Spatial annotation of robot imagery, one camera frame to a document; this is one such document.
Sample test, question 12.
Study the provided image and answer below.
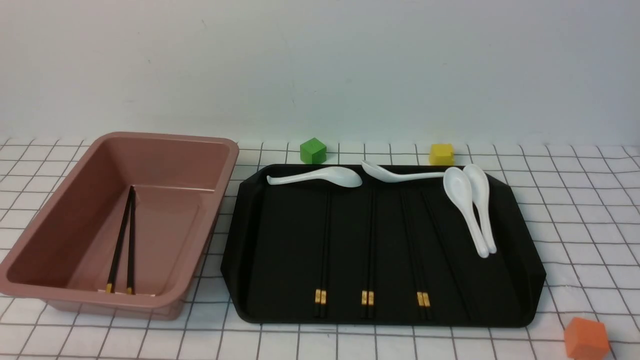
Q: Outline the black gold-band chopstick pair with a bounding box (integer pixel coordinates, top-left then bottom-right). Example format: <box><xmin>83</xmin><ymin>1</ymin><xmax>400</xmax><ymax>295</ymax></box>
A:
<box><xmin>313</xmin><ymin>191</ymin><xmax>329</xmax><ymax>319</ymax></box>

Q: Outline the white spoon far left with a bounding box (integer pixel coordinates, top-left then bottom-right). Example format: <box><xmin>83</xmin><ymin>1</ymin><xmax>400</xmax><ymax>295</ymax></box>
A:
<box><xmin>266</xmin><ymin>166</ymin><xmax>363</xmax><ymax>188</ymax></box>

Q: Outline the white spoon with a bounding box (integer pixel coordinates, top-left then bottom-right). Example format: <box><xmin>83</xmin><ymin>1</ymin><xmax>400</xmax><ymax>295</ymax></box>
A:
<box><xmin>266</xmin><ymin>166</ymin><xmax>363</xmax><ymax>188</ymax></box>
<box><xmin>443</xmin><ymin>166</ymin><xmax>490</xmax><ymax>259</ymax></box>
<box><xmin>360</xmin><ymin>160</ymin><xmax>445</xmax><ymax>183</ymax></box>
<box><xmin>462</xmin><ymin>164</ymin><xmax>498</xmax><ymax>255</ymax></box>

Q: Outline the green cube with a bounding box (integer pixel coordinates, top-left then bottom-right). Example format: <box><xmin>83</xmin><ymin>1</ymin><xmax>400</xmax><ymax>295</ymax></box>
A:
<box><xmin>299</xmin><ymin>137</ymin><xmax>327</xmax><ymax>165</ymax></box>

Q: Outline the white spoon top middle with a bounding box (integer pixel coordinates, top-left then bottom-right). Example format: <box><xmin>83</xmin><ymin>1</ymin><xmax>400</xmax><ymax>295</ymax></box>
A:
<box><xmin>360</xmin><ymin>160</ymin><xmax>445</xmax><ymax>183</ymax></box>

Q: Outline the plain black chopstick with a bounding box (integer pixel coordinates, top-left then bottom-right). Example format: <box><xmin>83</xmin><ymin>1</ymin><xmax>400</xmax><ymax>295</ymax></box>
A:
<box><xmin>426</xmin><ymin>194</ymin><xmax>476</xmax><ymax>322</ymax></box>
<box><xmin>419</xmin><ymin>190</ymin><xmax>471</xmax><ymax>323</ymax></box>

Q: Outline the black plastic tray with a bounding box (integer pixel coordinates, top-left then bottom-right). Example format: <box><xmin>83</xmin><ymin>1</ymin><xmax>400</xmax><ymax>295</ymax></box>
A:
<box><xmin>221</xmin><ymin>164</ymin><xmax>547</xmax><ymax>328</ymax></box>

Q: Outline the yellow cube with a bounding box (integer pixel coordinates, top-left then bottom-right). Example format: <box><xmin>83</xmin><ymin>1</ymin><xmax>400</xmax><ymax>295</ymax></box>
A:
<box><xmin>429</xmin><ymin>143</ymin><xmax>455</xmax><ymax>166</ymax></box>

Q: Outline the white spoon right inner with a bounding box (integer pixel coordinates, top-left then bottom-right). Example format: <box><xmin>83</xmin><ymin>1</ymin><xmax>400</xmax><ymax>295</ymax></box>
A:
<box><xmin>443</xmin><ymin>166</ymin><xmax>490</xmax><ymax>259</ymax></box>

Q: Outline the white spoon right outer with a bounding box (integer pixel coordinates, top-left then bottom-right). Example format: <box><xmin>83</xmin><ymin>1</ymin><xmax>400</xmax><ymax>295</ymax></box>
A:
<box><xmin>462</xmin><ymin>164</ymin><xmax>498</xmax><ymax>255</ymax></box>

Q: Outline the plain black chopstick right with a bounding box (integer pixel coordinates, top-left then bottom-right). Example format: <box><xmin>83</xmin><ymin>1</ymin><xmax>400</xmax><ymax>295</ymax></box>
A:
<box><xmin>426</xmin><ymin>194</ymin><xmax>476</xmax><ymax>322</ymax></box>

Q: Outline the pink rectangular plastic bin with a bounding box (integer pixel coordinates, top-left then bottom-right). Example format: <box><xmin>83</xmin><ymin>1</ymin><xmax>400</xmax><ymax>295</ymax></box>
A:
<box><xmin>1</xmin><ymin>132</ymin><xmax>239</xmax><ymax>321</ymax></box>

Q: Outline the black chopstick in bin right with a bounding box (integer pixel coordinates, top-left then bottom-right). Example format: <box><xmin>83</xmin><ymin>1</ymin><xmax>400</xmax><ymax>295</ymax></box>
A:
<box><xmin>126</xmin><ymin>186</ymin><xmax>137</xmax><ymax>295</ymax></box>

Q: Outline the black chopstick in bin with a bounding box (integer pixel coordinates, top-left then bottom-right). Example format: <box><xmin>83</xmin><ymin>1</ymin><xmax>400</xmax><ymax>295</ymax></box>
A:
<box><xmin>126</xmin><ymin>186</ymin><xmax>137</xmax><ymax>295</ymax></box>
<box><xmin>105</xmin><ymin>186</ymin><xmax>135</xmax><ymax>293</ymax></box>

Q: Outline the black chopstick in bin left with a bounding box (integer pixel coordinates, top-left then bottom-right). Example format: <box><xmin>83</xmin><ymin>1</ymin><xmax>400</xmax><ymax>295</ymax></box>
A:
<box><xmin>105</xmin><ymin>186</ymin><xmax>135</xmax><ymax>293</ymax></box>

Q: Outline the orange cube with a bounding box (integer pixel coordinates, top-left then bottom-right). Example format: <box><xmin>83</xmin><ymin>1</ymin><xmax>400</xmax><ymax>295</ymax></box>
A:
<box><xmin>564</xmin><ymin>317</ymin><xmax>611</xmax><ymax>360</ymax></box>

